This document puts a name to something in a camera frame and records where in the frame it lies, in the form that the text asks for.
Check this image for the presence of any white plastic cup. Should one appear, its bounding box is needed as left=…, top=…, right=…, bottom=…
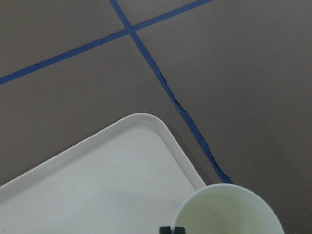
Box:
left=171, top=183, right=284, bottom=234

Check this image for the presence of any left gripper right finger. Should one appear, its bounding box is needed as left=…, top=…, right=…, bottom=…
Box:
left=174, top=227, right=186, bottom=234

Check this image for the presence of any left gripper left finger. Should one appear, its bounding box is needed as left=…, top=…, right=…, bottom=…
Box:
left=159, top=226, right=172, bottom=234

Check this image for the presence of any cream plastic tray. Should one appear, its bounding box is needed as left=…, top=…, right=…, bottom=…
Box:
left=0, top=113, right=205, bottom=234

